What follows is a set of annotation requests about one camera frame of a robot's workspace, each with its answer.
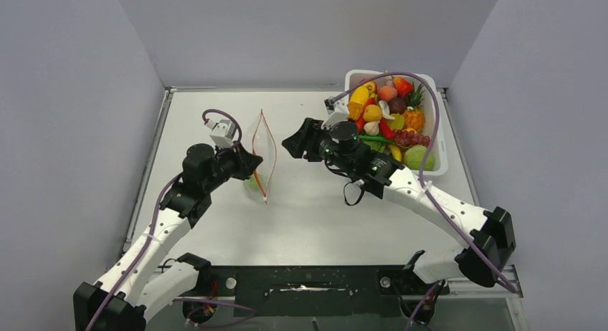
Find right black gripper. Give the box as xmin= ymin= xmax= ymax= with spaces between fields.
xmin=283 ymin=119 xmax=353 ymax=174

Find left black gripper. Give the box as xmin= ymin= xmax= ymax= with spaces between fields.
xmin=204 ymin=139 xmax=262 ymax=193

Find green toy vegetable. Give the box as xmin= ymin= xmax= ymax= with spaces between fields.
xmin=243 ymin=175 xmax=262 ymax=193

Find clear zip top bag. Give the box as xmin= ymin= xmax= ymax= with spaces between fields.
xmin=242 ymin=108 xmax=278 ymax=206

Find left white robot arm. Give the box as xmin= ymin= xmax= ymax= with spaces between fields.
xmin=73 ymin=143 xmax=263 ymax=330

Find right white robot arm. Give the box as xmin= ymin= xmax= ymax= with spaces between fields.
xmin=281 ymin=117 xmax=516 ymax=293

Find white plastic food bin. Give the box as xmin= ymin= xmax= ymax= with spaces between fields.
xmin=343 ymin=69 xmax=450 ymax=178

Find green toy chili pepper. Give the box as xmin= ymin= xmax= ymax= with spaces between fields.
xmin=359 ymin=135 xmax=394 ymax=143

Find yellow toy lemon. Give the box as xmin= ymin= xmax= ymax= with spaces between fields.
xmin=363 ymin=104 xmax=383 ymax=123

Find purple toy grapes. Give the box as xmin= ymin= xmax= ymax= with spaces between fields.
xmin=393 ymin=128 xmax=430 ymax=148

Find toy peach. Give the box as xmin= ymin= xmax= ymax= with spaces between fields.
xmin=377 ymin=86 xmax=398 ymax=102

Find green toy cabbage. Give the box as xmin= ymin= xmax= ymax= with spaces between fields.
xmin=404 ymin=145 xmax=434 ymax=171

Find toy pineapple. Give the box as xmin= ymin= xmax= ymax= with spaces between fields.
xmin=404 ymin=85 xmax=425 ymax=133

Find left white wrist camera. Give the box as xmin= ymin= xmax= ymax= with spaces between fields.
xmin=207 ymin=119 xmax=237 ymax=148

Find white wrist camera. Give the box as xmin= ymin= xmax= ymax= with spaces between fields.
xmin=207 ymin=119 xmax=237 ymax=148
xmin=321 ymin=98 xmax=350 ymax=130

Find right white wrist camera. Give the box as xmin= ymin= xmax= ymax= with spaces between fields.
xmin=321 ymin=98 xmax=350 ymax=130

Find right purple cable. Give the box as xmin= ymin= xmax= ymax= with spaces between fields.
xmin=328 ymin=72 xmax=518 ymax=331

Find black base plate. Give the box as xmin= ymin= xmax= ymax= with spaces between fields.
xmin=184 ymin=265 xmax=450 ymax=323

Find aluminium frame rail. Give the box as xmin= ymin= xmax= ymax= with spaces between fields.
xmin=97 ymin=266 xmax=523 ymax=302

